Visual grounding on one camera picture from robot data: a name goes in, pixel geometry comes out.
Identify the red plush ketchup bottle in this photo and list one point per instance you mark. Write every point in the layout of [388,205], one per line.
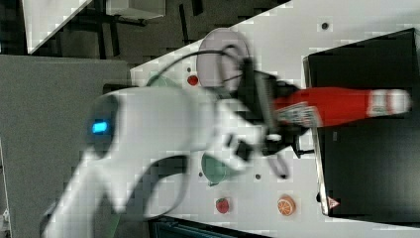
[318,107]

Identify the round lilac plate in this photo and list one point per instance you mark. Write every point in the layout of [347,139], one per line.
[216,70]

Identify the black toaster oven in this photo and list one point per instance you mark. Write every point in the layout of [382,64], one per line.
[368,170]

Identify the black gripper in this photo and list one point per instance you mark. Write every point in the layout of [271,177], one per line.
[257,90]

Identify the green metal mug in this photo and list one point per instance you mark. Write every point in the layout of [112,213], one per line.
[215,171]

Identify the red plush strawberry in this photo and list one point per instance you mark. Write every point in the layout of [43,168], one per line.
[222,205]

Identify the orange slice toy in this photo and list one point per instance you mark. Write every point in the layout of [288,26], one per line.
[286,205]

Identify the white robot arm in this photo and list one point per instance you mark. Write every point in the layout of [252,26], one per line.
[139,142]

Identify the small red toy fruit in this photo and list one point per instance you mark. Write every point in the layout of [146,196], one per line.
[192,80]

